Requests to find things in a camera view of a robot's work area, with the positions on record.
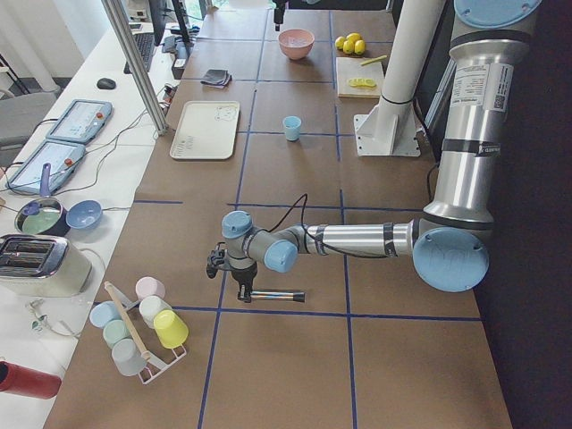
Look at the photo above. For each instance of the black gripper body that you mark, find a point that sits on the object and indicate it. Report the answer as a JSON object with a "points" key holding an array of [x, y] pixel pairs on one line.
{"points": [[244, 276]]}

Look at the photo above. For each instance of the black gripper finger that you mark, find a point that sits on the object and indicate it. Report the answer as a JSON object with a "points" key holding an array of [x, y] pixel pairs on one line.
{"points": [[278, 13], [245, 292]]}

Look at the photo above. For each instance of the steel muddler black tip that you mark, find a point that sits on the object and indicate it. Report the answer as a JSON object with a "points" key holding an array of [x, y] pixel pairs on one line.
{"points": [[294, 296]]}

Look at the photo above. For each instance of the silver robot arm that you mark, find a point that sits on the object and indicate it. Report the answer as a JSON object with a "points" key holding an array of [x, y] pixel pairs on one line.
{"points": [[446, 241]]}

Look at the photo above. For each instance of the pink bowl of ice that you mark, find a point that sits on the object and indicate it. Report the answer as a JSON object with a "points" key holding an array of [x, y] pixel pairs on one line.
{"points": [[296, 43]]}

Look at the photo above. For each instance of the yellow-green upturned cup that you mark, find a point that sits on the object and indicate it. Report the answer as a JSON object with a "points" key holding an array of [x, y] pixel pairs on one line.
{"points": [[170, 329]]}

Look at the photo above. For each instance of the white upturned cup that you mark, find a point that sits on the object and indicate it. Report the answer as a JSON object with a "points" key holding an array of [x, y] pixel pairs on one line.
{"points": [[150, 307]]}

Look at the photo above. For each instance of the pink upturned cup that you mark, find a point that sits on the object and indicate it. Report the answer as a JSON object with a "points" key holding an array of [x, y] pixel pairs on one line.
{"points": [[149, 286]]}

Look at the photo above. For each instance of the light blue plastic cup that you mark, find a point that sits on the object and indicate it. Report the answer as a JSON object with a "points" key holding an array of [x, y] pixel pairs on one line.
{"points": [[291, 127]]}

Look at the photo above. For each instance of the grey upturned cup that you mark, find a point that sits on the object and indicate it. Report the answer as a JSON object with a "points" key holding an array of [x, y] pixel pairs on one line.
{"points": [[127, 357]]}

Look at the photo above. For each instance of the mint upturned cup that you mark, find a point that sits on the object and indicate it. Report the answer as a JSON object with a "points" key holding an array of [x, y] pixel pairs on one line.
{"points": [[115, 331]]}

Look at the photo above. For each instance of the light blue upturned cup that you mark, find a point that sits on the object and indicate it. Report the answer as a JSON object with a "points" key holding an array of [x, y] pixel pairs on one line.
{"points": [[103, 313]]}

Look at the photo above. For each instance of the yellow lemon upper left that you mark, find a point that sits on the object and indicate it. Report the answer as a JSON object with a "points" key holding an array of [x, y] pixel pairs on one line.
{"points": [[339, 42]]}

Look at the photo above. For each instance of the yellow lemon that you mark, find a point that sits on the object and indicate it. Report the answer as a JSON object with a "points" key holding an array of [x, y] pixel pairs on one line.
{"points": [[353, 37], [348, 47], [339, 42], [359, 47]]}

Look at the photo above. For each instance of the yellow lemon middle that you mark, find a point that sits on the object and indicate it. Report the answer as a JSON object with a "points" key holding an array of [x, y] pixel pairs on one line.
{"points": [[348, 47]]}

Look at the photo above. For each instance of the yellow lemon upper right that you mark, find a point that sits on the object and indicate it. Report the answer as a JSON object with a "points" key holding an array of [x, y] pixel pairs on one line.
{"points": [[353, 37]]}

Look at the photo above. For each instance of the yellow lemon lower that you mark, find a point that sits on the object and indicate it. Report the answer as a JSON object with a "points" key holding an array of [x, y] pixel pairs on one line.
{"points": [[359, 47]]}

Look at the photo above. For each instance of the grey folded cloths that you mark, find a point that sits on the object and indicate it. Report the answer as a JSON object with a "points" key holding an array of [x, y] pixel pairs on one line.
{"points": [[217, 78]]}

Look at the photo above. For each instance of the yellow-green plastic knife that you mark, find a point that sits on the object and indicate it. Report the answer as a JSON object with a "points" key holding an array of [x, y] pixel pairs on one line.
{"points": [[374, 60]]}

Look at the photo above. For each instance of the wooden cutting board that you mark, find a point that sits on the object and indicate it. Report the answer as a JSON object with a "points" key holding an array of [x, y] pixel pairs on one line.
{"points": [[347, 68]]}

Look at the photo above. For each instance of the lemon slices stack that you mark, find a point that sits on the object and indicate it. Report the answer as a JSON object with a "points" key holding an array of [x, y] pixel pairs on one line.
{"points": [[361, 83]]}

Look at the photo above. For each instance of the black keyboard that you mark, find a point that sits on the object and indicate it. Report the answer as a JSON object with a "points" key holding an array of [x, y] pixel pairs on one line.
{"points": [[145, 43]]}

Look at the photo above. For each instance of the cream bear serving tray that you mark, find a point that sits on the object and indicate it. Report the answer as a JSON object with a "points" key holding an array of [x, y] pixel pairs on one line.
{"points": [[206, 131]]}

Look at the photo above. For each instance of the blue small bowl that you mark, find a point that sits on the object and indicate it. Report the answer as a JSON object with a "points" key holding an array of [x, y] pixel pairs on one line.
{"points": [[84, 215]]}

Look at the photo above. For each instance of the black computer mouse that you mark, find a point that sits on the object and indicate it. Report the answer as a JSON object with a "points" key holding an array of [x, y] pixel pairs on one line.
{"points": [[106, 84]]}

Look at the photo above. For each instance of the blue saucepan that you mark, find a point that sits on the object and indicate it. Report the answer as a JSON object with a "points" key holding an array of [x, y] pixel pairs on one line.
{"points": [[44, 215]]}

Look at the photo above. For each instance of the cream toaster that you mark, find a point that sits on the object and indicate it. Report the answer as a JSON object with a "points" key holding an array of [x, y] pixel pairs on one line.
{"points": [[42, 266]]}

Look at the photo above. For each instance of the lower teach pendant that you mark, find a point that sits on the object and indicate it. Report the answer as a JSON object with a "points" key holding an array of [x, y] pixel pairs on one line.
{"points": [[64, 158]]}

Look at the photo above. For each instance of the teach pendant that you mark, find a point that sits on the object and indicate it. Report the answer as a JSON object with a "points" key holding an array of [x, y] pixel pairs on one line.
{"points": [[81, 121], [64, 158]]}

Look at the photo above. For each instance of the upper teach pendant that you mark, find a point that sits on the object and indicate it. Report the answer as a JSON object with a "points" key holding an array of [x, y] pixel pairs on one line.
{"points": [[81, 121]]}

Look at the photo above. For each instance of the red bottle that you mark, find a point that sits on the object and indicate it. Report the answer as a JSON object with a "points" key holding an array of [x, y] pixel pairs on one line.
{"points": [[28, 382]]}

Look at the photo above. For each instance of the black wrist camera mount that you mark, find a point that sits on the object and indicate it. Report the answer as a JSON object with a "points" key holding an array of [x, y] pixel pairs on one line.
{"points": [[217, 260]]}

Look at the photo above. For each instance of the white wire cup rack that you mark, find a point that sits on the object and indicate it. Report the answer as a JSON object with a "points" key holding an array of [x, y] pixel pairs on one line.
{"points": [[155, 365]]}

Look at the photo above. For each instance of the aluminium frame post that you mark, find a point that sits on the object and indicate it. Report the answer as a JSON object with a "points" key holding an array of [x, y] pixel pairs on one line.
{"points": [[120, 25]]}

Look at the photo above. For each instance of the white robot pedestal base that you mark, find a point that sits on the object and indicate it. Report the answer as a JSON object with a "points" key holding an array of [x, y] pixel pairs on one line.
{"points": [[389, 129]]}

